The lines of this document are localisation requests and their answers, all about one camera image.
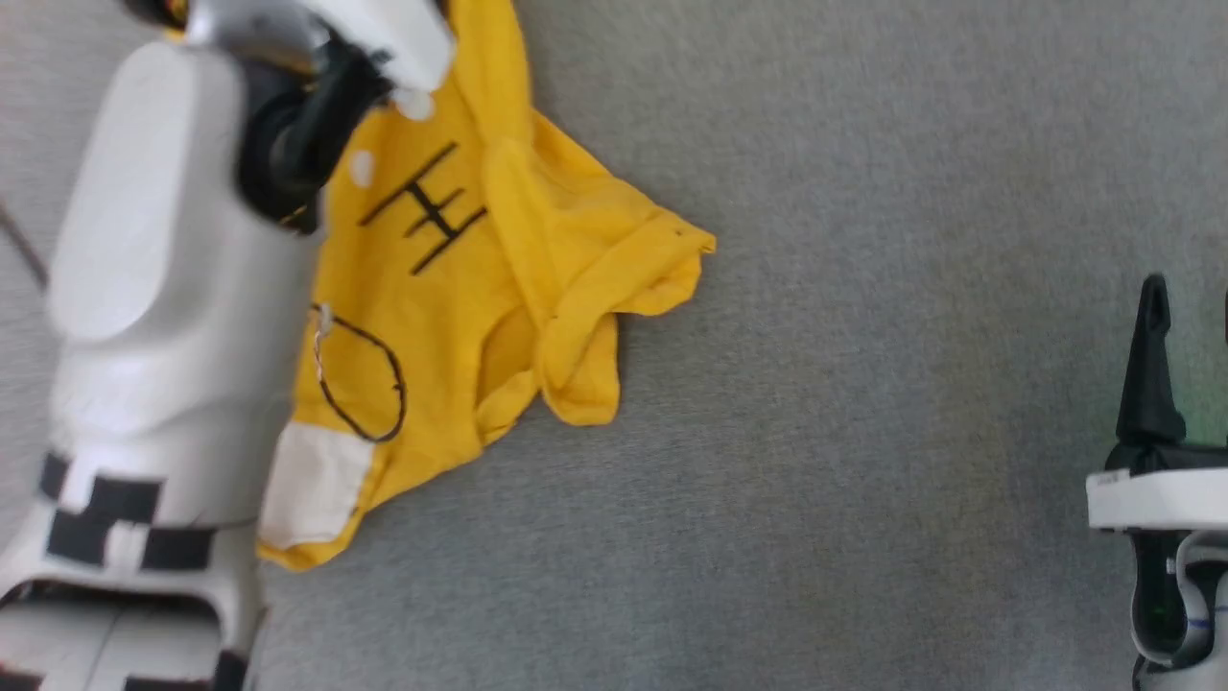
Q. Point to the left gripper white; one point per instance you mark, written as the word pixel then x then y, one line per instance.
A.
pixel 384 34

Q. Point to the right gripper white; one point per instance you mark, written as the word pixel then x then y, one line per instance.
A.
pixel 1161 499

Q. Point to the yellow cartoon print shirt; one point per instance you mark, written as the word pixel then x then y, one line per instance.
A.
pixel 499 269

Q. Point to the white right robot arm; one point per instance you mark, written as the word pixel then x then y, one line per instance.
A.
pixel 1175 595

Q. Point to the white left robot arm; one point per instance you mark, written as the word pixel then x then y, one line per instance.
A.
pixel 173 288

